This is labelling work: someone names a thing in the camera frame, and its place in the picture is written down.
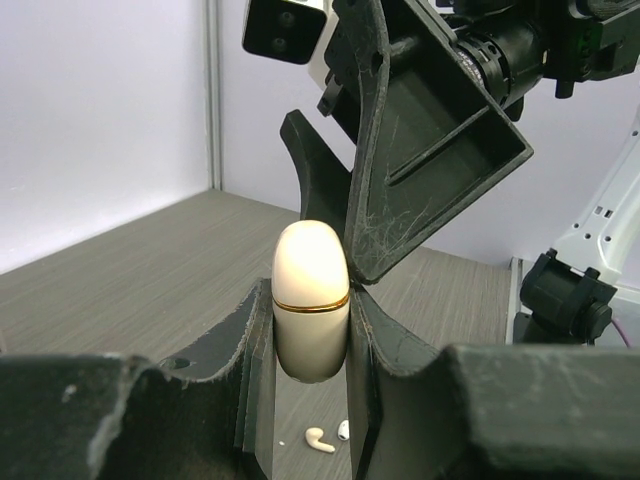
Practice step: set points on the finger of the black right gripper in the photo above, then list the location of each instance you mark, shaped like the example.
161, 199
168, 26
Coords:
324, 182
431, 139

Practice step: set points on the beige earbud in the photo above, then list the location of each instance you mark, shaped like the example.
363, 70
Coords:
314, 439

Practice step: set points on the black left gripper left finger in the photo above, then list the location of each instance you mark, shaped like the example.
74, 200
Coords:
205, 412

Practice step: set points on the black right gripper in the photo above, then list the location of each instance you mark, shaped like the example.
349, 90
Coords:
503, 52

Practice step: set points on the beige earbud charging case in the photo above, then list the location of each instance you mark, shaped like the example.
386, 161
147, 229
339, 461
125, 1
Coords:
311, 301

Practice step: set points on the white earbud right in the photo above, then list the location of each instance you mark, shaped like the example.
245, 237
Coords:
343, 431

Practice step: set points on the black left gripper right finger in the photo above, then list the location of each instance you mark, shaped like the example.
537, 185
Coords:
486, 411

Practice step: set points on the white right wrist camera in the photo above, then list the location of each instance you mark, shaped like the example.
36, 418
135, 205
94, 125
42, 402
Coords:
294, 32

